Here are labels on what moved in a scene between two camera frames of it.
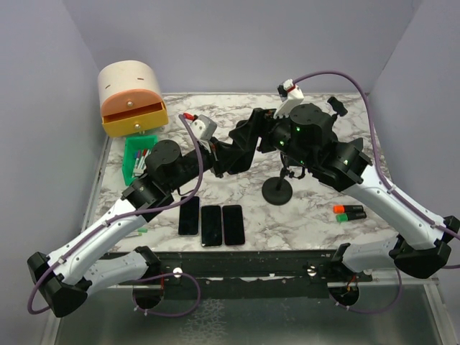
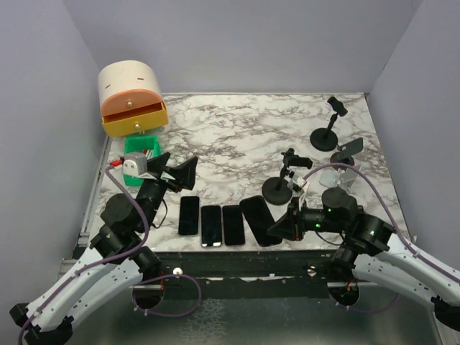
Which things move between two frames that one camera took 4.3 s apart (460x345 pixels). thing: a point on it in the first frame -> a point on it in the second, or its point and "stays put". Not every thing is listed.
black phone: x=188 y=217 stays put
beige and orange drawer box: x=130 y=98 stays put
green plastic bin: x=131 y=144 stays put
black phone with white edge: x=211 y=226 stays put
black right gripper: x=269 y=123 -> x=287 y=226
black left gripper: x=220 y=157 -> x=185 y=175
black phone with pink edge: x=233 y=225 stays put
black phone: x=245 y=136 -> x=260 y=220
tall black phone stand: x=277 y=190 stays put
